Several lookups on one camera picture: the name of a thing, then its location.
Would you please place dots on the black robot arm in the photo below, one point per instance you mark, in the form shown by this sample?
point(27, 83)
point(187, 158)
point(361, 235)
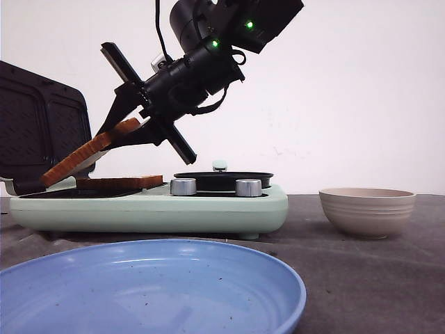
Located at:
point(211, 34)

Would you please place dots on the black round frying pan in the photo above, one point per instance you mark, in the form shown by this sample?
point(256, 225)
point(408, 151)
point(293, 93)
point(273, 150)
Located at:
point(224, 180)

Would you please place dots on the breakfast maker hinged lid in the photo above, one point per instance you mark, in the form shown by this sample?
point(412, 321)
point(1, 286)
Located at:
point(42, 121)

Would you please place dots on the white bread slice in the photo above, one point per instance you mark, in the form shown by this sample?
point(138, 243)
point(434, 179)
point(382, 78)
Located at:
point(88, 153)
point(145, 182)

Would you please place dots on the mint green breakfast maker base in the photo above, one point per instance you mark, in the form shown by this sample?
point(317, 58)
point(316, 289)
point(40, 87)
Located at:
point(153, 211)

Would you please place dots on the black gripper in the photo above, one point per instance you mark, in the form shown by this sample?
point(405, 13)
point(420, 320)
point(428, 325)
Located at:
point(178, 89)

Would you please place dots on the right silver control knob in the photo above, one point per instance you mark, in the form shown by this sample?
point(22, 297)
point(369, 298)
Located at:
point(248, 188)

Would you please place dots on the beige ribbed bowl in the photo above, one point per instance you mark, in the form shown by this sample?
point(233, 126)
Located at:
point(366, 212)

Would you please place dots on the left silver control knob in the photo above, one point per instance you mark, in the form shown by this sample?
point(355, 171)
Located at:
point(183, 187)

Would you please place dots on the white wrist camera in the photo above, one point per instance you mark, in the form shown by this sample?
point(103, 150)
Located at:
point(159, 62)

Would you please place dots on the silver control knob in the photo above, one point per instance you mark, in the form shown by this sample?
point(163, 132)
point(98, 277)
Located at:
point(183, 187)
point(248, 188)

